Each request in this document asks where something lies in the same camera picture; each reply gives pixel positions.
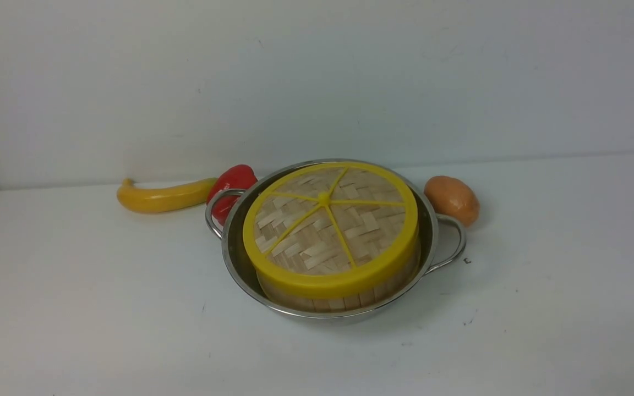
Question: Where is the yellow rimmed woven steamer lid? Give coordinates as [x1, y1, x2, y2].
[242, 161, 419, 299]

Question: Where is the yellow bamboo steamer basket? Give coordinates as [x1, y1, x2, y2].
[256, 243, 421, 312]

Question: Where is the stainless steel pot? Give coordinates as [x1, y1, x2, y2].
[205, 159, 467, 321]

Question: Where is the red bell pepper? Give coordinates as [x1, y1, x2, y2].
[207, 164, 257, 226]

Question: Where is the brown potato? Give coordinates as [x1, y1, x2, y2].
[424, 175, 480, 227]

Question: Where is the yellow squash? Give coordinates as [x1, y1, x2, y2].
[116, 178, 218, 214]

